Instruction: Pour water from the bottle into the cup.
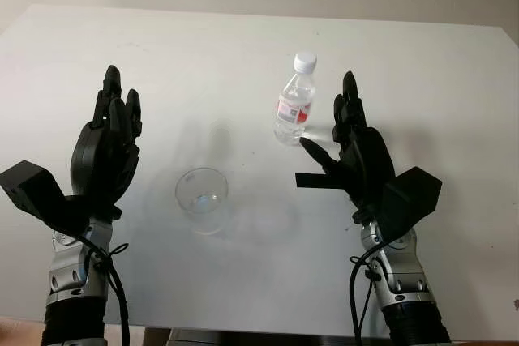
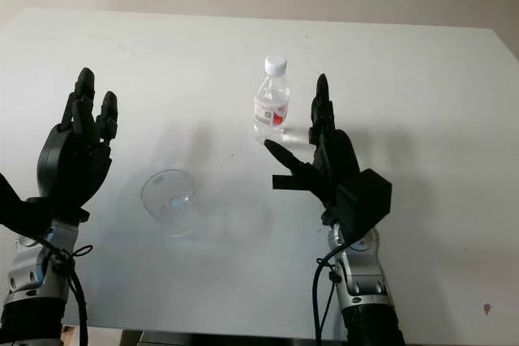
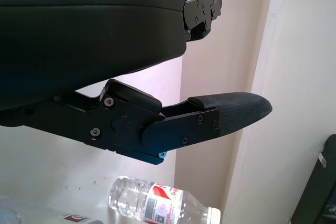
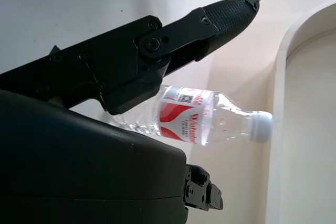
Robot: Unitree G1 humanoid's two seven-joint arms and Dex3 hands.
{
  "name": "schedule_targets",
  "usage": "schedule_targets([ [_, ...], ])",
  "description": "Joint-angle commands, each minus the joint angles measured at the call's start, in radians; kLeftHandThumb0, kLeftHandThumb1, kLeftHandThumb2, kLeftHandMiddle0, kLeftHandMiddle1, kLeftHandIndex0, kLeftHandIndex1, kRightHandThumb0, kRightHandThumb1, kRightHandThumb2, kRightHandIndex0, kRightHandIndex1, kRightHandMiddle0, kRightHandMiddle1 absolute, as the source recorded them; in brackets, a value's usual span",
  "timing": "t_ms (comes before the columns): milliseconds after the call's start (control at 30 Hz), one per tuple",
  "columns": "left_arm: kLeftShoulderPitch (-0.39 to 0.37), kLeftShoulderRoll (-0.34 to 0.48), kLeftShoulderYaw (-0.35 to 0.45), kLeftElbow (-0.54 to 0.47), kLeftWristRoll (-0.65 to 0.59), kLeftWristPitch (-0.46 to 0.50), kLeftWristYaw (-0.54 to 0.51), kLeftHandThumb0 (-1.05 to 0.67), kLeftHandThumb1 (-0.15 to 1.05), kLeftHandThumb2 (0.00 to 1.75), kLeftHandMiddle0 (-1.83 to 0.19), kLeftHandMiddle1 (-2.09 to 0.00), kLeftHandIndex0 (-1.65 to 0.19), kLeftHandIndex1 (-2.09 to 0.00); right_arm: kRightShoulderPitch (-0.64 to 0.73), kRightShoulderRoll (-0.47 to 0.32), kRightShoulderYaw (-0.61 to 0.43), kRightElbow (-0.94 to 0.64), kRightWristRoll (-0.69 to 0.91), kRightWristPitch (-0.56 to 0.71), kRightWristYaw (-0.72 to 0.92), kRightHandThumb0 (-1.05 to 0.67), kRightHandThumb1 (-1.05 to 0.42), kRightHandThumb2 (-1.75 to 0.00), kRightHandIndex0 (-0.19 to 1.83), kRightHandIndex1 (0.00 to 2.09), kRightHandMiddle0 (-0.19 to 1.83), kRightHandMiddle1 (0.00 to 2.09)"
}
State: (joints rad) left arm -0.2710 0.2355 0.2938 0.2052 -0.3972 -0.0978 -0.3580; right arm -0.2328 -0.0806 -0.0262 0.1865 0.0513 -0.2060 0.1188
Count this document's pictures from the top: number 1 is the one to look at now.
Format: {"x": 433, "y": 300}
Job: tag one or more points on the clear water bottle red label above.
{"x": 292, "y": 111}

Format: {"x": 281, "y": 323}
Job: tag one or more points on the clear plastic cup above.
{"x": 201, "y": 200}

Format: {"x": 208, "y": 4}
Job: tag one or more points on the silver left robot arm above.
{"x": 67, "y": 277}

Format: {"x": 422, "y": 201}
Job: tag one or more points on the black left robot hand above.
{"x": 97, "y": 159}

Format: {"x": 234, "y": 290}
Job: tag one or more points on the black tape strip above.
{"x": 314, "y": 182}

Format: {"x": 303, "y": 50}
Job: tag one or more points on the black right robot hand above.
{"x": 371, "y": 159}

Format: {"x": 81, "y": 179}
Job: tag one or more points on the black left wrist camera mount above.
{"x": 28, "y": 184}

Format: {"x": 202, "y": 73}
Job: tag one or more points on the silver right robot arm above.
{"x": 401, "y": 281}

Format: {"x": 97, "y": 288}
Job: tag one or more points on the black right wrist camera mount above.
{"x": 413, "y": 196}

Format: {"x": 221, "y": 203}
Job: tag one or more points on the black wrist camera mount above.
{"x": 28, "y": 184}
{"x": 413, "y": 196}

